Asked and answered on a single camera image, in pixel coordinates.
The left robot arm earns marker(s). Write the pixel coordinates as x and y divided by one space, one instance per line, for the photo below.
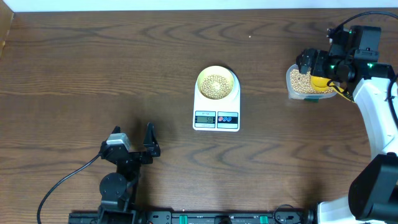
119 189

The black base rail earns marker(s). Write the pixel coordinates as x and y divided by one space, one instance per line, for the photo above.
166 217

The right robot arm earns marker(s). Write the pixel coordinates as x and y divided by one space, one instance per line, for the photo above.
353 59

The white digital kitchen scale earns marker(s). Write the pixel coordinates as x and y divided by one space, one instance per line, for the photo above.
218 115

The soybeans in bowl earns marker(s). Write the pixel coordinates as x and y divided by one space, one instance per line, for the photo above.
216 87

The clear plastic container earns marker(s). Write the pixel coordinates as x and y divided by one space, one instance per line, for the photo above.
301 96

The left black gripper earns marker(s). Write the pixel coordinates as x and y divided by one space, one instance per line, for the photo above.
148 142

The soybeans in container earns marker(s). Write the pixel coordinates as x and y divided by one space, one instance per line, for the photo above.
301 83

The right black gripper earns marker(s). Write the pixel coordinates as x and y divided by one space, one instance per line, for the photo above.
319 56

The pale yellow bowl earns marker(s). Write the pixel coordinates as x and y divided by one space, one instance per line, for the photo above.
214 70

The cardboard panel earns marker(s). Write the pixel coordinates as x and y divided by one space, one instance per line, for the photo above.
6 17

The yellow measuring scoop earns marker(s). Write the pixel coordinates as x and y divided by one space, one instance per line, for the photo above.
323 84

